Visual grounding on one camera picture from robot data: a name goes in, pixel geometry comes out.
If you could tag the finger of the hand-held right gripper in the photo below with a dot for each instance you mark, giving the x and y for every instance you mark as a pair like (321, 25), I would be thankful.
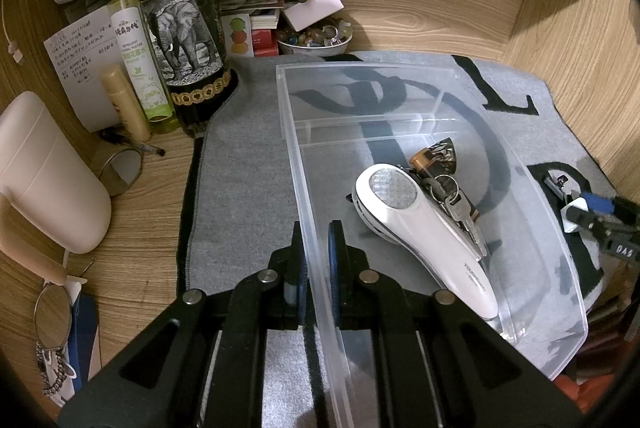
(595, 225)
(597, 203)

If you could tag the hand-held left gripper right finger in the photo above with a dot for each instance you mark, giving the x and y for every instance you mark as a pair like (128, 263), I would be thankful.
(334, 278)

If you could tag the nail clipper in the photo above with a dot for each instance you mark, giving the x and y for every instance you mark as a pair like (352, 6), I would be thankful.
(560, 185)

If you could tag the bunch of keys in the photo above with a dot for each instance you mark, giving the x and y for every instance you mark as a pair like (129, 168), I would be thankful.
(460, 213)

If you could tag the yellow tube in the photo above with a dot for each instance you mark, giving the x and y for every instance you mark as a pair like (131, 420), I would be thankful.
(125, 103)

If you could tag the white handheld electric device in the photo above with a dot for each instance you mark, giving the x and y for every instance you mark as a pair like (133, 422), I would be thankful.
(425, 228)

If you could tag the white handwritten paper sheet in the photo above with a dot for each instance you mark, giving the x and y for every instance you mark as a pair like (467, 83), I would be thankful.
(80, 58)

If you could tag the blue white box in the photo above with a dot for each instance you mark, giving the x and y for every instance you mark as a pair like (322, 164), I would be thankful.
(85, 338)

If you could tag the grey printed mat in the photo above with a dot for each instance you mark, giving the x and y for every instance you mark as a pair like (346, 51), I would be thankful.
(235, 188)

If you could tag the white charger plug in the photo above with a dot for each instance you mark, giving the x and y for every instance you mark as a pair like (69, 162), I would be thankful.
(575, 218)

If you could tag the white fruit print box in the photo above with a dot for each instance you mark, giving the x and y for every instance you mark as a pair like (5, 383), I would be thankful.
(237, 33)

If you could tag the bowl of trinkets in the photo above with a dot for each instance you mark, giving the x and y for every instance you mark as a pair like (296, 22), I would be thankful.
(315, 41)

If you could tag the white card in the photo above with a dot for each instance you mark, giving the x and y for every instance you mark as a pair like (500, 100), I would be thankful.
(315, 8)

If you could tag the dark pen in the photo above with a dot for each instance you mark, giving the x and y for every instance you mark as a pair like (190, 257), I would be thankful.
(132, 143)

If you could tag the red small box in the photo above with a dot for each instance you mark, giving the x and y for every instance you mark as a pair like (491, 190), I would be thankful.
(264, 42)

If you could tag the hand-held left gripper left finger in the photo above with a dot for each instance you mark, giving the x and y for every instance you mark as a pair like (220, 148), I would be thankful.
(300, 278)

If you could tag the green spray bottle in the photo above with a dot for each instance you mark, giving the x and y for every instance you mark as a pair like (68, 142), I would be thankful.
(142, 73)

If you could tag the clear plastic container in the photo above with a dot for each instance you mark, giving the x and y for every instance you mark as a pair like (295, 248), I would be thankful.
(320, 188)

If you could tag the round mirror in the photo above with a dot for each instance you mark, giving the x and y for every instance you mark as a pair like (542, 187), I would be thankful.
(52, 315)

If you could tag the triangular metal trinket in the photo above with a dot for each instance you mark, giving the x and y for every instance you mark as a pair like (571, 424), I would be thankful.
(446, 156)

